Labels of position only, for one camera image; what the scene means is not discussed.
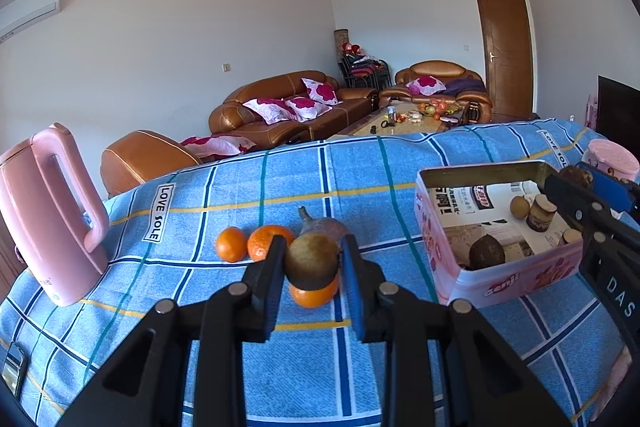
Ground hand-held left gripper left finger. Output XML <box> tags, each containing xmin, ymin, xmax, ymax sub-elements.
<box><xmin>60</xmin><ymin>236</ymin><xmax>288</xmax><ymax>427</ymax></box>

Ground small jar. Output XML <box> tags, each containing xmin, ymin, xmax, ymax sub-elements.
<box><xmin>527</xmin><ymin>194</ymin><xmax>558</xmax><ymax>233</ymax></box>

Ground brown leather armchair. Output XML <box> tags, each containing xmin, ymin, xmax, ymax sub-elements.
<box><xmin>378</xmin><ymin>60</ymin><xmax>493</xmax><ymax>124</ymax></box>

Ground printed paper liner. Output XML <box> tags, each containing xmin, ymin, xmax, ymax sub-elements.
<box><xmin>432</xmin><ymin>179</ymin><xmax>576</xmax><ymax>270</ymax></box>

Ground blue checked cloth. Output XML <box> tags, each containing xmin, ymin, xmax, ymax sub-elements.
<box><xmin>0</xmin><ymin>117</ymin><xmax>640</xmax><ymax>427</ymax></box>

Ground pile of assorted fruit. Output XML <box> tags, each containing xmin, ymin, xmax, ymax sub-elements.
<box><xmin>417</xmin><ymin>98</ymin><xmax>461</xmax><ymax>116</ymax></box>

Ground pink electric kettle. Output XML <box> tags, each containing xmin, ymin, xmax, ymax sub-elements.
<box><xmin>0</xmin><ymin>123</ymin><xmax>109</xmax><ymax>307</ymax></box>

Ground brown wooden door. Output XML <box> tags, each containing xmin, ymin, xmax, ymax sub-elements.
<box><xmin>475</xmin><ymin>0</ymin><xmax>534</xmax><ymax>120</ymax></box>

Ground pink cartoon cup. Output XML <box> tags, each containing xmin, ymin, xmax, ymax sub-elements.
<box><xmin>582</xmin><ymin>138</ymin><xmax>640</xmax><ymax>182</ymax></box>

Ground floral pillow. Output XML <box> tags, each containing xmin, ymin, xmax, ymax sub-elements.
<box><xmin>301</xmin><ymin>78</ymin><xmax>339</xmax><ymax>105</ymax></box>
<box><xmin>284</xmin><ymin>96</ymin><xmax>333</xmax><ymax>120</ymax></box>
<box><xmin>242</xmin><ymin>97</ymin><xmax>301</xmax><ymax>124</ymax></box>
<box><xmin>405</xmin><ymin>76</ymin><xmax>446</xmax><ymax>95</ymax></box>

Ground black smartphone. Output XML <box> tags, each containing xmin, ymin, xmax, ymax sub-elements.
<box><xmin>0</xmin><ymin>341</ymin><xmax>27</xmax><ymax>399</ymax></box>

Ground coffee table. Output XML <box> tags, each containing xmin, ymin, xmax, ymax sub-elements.
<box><xmin>325</xmin><ymin>103</ymin><xmax>463</xmax><ymax>140</ymax></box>

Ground purple blanket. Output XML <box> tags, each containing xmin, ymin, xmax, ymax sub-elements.
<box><xmin>442</xmin><ymin>79</ymin><xmax>487</xmax><ymax>96</ymax></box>

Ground white air conditioner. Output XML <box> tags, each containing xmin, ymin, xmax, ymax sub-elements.
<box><xmin>0</xmin><ymin>0</ymin><xmax>62</xmax><ymax>42</ymax></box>

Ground black television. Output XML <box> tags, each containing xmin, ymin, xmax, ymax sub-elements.
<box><xmin>596</xmin><ymin>76</ymin><xmax>640</xmax><ymax>148</ymax></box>

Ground dark brown water chestnut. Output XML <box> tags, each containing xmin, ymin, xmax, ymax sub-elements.
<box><xmin>559</xmin><ymin>167</ymin><xmax>594</xmax><ymax>188</ymax></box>
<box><xmin>469</xmin><ymin>234</ymin><xmax>507</xmax><ymax>271</ymax></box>

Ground person's right hand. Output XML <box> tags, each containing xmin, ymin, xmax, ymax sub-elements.
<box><xmin>591</xmin><ymin>347</ymin><xmax>635</xmax><ymax>424</ymax></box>

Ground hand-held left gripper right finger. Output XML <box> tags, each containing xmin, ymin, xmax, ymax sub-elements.
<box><xmin>340</xmin><ymin>234</ymin><xmax>571</xmax><ymax>427</ymax></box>

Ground brown kiwi fruit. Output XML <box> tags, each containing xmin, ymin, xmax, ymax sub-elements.
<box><xmin>284</xmin><ymin>232</ymin><xmax>342</xmax><ymax>290</ymax></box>

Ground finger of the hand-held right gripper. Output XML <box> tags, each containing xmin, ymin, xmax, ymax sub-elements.
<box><xmin>575</xmin><ymin>163</ymin><xmax>640</xmax><ymax>214</ymax></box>
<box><xmin>544</xmin><ymin>173</ymin><xmax>616</xmax><ymax>238</ymax></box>

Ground pink tin box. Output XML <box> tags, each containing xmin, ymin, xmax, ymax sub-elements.
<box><xmin>414</xmin><ymin>160</ymin><xmax>591</xmax><ymax>308</ymax></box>

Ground brown leather footstool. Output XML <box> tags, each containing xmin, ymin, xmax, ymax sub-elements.
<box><xmin>100</xmin><ymin>130</ymin><xmax>203</xmax><ymax>199</ymax></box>

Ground stacked dark chairs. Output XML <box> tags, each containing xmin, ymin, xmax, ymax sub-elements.
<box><xmin>339</xmin><ymin>57</ymin><xmax>391</xmax><ymax>90</ymax></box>

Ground brown leather sofa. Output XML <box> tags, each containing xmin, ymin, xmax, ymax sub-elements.
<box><xmin>208</xmin><ymin>70</ymin><xmax>380</xmax><ymax>142</ymax></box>

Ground orange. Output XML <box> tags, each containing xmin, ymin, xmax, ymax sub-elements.
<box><xmin>215</xmin><ymin>227</ymin><xmax>249</xmax><ymax>263</ymax></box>
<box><xmin>247</xmin><ymin>224</ymin><xmax>296</xmax><ymax>263</ymax></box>
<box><xmin>289</xmin><ymin>274</ymin><xmax>341</xmax><ymax>309</ymax></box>

